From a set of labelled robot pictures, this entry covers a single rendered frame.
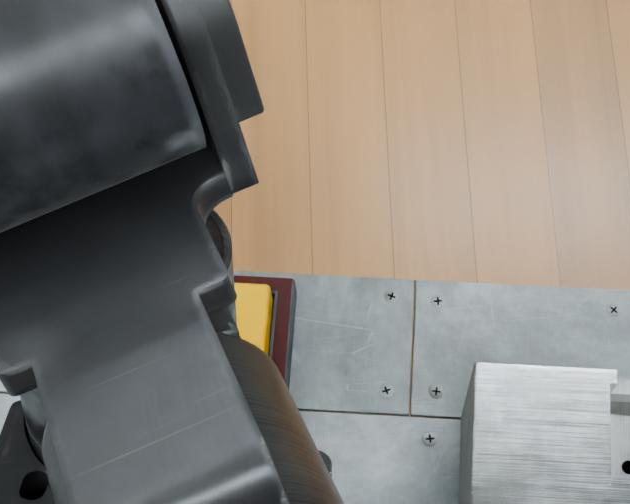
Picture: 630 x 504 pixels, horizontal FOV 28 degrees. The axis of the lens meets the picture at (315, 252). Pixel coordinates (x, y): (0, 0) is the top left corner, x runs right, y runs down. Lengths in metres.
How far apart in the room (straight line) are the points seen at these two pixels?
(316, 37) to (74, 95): 0.47
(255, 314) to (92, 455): 0.37
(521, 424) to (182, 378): 0.31
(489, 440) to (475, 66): 0.25
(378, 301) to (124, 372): 0.40
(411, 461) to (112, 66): 0.40
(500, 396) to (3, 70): 0.33
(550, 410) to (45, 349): 0.31
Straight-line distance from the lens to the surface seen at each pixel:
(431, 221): 0.66
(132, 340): 0.25
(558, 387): 0.54
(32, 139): 0.25
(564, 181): 0.67
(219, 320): 0.28
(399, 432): 0.62
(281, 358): 0.61
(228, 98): 0.27
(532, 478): 0.53
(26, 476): 0.33
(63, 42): 0.24
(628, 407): 0.57
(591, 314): 0.65
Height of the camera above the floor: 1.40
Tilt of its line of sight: 68 degrees down
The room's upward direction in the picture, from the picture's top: 7 degrees counter-clockwise
